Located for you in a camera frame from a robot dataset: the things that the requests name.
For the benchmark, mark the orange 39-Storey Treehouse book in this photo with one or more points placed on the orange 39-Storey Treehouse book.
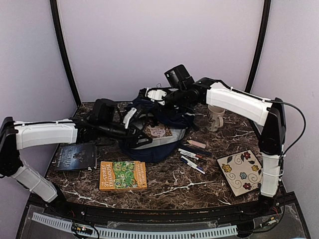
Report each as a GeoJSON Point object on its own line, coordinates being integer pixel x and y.
{"type": "Point", "coordinates": [122, 175]}

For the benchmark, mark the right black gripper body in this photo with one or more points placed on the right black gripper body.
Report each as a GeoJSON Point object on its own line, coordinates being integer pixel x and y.
{"type": "Point", "coordinates": [179, 97]}

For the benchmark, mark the right black frame post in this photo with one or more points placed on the right black frame post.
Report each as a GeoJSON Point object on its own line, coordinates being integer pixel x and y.
{"type": "Point", "coordinates": [259, 45]}

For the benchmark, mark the cream floral ceramic mug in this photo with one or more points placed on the cream floral ceramic mug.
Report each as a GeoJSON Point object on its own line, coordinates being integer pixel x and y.
{"type": "Point", "coordinates": [215, 118]}

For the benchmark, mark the pink pencil-shaped eraser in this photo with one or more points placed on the pink pencil-shaped eraser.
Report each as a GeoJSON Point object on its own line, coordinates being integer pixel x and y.
{"type": "Point", "coordinates": [196, 144]}

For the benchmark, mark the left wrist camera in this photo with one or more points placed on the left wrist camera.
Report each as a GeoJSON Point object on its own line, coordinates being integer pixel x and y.
{"type": "Point", "coordinates": [133, 113]}

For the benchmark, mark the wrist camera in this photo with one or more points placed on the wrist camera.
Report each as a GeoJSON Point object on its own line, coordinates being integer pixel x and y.
{"type": "Point", "coordinates": [133, 113]}
{"type": "Point", "coordinates": [156, 95]}

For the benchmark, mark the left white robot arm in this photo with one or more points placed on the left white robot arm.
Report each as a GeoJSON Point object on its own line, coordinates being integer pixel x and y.
{"type": "Point", "coordinates": [18, 135]}

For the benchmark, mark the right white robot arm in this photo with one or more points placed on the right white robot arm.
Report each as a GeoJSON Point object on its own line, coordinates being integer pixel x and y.
{"type": "Point", "coordinates": [270, 115]}

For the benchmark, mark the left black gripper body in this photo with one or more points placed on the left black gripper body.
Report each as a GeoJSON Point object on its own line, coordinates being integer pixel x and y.
{"type": "Point", "coordinates": [105, 128]}

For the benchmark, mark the left black frame post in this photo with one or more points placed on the left black frame post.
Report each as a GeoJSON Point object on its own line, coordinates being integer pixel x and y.
{"type": "Point", "coordinates": [63, 51]}

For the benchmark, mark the red-capped white marker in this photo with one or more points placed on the red-capped white marker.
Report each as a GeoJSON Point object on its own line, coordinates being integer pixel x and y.
{"type": "Point", "coordinates": [189, 152]}

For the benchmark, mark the square floral ceramic plate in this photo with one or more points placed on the square floral ceramic plate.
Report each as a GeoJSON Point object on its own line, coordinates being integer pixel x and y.
{"type": "Point", "coordinates": [242, 171]}

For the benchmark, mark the purple-capped white marker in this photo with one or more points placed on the purple-capped white marker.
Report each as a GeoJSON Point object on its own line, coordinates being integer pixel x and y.
{"type": "Point", "coordinates": [191, 163]}

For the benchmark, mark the dark Wuthering Heights book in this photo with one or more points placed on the dark Wuthering Heights book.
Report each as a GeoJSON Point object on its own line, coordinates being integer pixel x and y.
{"type": "Point", "coordinates": [76, 157]}

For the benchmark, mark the grey slotted cable duct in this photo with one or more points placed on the grey slotted cable duct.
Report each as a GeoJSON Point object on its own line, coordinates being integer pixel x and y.
{"type": "Point", "coordinates": [117, 230]}

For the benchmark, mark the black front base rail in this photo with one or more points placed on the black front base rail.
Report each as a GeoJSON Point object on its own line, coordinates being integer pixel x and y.
{"type": "Point", "coordinates": [284, 221]}

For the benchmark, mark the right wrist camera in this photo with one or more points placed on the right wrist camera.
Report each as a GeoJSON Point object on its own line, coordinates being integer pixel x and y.
{"type": "Point", "coordinates": [156, 95]}

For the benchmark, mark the pink Taming of Shrew book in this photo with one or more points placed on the pink Taming of Shrew book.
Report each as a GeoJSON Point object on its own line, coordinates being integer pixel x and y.
{"type": "Point", "coordinates": [156, 130]}

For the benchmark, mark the black frame post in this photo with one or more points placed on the black frame post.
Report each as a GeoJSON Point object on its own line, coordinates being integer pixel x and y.
{"type": "Point", "coordinates": [259, 45]}
{"type": "Point", "coordinates": [63, 51]}

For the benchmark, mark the blue-capped white marker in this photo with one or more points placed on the blue-capped white marker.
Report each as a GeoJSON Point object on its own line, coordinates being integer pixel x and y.
{"type": "Point", "coordinates": [194, 167]}

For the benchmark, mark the navy blue student backpack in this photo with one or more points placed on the navy blue student backpack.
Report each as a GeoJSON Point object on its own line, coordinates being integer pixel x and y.
{"type": "Point", "coordinates": [178, 119]}

